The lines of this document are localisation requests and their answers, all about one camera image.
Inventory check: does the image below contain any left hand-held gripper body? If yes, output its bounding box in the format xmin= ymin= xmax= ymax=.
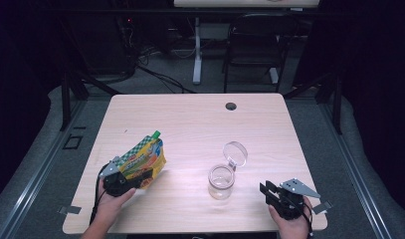
xmin=99 ymin=155 xmax=138 ymax=198

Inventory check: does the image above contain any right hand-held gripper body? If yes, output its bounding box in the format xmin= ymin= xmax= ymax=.
xmin=270 ymin=177 xmax=321 ymax=221

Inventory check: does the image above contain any yellow pouch with green cap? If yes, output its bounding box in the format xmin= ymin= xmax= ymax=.
xmin=118 ymin=129 xmax=167 ymax=190

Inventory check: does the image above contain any clear jar with hinged lid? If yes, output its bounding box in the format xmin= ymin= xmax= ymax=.
xmin=207 ymin=140 xmax=249 ymax=201

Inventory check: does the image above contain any person's left hand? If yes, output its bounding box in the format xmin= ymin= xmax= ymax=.
xmin=96 ymin=180 xmax=138 ymax=224

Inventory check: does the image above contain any person's right hand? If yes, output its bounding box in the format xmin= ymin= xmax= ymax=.
xmin=269 ymin=197 xmax=313 ymax=239

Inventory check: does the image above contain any grey tape strip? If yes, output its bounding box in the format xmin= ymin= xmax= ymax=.
xmin=58 ymin=205 xmax=83 ymax=215
xmin=311 ymin=200 xmax=333 ymax=215

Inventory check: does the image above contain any black metal stand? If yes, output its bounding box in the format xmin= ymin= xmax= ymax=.
xmin=59 ymin=66 xmax=121 ymax=132
xmin=283 ymin=73 xmax=343 ymax=135

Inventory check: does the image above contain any white desk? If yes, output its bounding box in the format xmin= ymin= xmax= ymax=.
xmin=173 ymin=0 xmax=320 ymax=86

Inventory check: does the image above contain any black folding chair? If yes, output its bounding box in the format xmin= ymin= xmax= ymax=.
xmin=222 ymin=13 xmax=301 ymax=94

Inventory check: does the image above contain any dark equipment with red light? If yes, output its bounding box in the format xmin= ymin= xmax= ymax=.
xmin=114 ymin=15 xmax=138 ymax=73

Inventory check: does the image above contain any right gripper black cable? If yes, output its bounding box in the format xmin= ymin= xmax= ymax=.
xmin=301 ymin=198 xmax=314 ymax=237

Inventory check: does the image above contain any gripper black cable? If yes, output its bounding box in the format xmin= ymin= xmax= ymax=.
xmin=301 ymin=198 xmax=314 ymax=237
xmin=89 ymin=163 xmax=109 ymax=225

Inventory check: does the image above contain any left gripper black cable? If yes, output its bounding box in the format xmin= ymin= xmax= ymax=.
xmin=89 ymin=163 xmax=109 ymax=225

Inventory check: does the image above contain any aluminium floor rail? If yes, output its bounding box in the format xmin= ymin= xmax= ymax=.
xmin=317 ymin=99 xmax=395 ymax=239
xmin=0 ymin=99 xmax=89 ymax=239

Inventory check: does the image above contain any black floor cable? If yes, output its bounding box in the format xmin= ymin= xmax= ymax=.
xmin=135 ymin=64 xmax=197 ymax=95

